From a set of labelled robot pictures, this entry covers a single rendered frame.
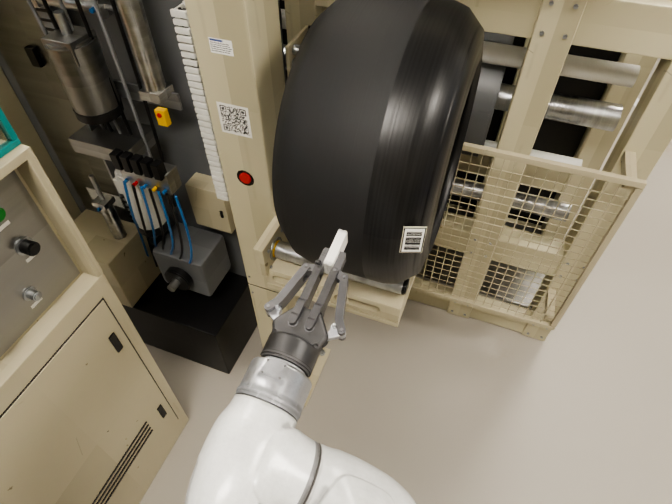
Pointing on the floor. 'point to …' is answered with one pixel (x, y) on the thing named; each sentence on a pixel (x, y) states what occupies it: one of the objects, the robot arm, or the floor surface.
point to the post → (261, 53)
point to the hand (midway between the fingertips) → (336, 252)
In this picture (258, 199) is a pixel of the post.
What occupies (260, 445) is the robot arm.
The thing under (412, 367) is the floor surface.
